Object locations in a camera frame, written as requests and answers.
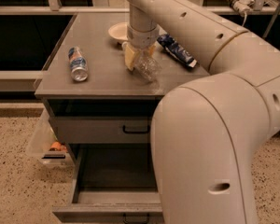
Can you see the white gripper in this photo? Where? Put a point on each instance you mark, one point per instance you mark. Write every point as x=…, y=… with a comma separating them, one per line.
x=142, y=36

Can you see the clear plastic water bottle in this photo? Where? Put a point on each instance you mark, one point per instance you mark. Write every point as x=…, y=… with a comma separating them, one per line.
x=146, y=65

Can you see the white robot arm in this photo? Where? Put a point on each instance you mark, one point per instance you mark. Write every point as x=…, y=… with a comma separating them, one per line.
x=204, y=133

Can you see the grey drawer cabinet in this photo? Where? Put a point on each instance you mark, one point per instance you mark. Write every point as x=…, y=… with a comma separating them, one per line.
x=111, y=90

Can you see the grey middle drawer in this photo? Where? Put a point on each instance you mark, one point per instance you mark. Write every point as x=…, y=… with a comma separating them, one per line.
x=96, y=130

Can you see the grey open bottom drawer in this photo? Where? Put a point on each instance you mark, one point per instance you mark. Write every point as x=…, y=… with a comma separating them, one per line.
x=112, y=184

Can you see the white paper bowl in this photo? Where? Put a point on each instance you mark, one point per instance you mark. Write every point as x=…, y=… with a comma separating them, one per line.
x=119, y=32

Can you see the blue chip bag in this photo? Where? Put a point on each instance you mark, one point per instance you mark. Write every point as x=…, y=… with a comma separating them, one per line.
x=176, y=50

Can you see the white power strip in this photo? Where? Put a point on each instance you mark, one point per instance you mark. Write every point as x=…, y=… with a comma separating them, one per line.
x=240, y=6

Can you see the orange fruit in bin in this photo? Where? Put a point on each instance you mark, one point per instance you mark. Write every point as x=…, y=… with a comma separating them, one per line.
x=56, y=146

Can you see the clear plastic storage bin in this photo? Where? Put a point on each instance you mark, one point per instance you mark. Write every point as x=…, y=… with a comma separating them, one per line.
x=41, y=141

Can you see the grey metal support rod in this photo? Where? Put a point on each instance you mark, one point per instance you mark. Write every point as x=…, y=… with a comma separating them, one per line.
x=272, y=21

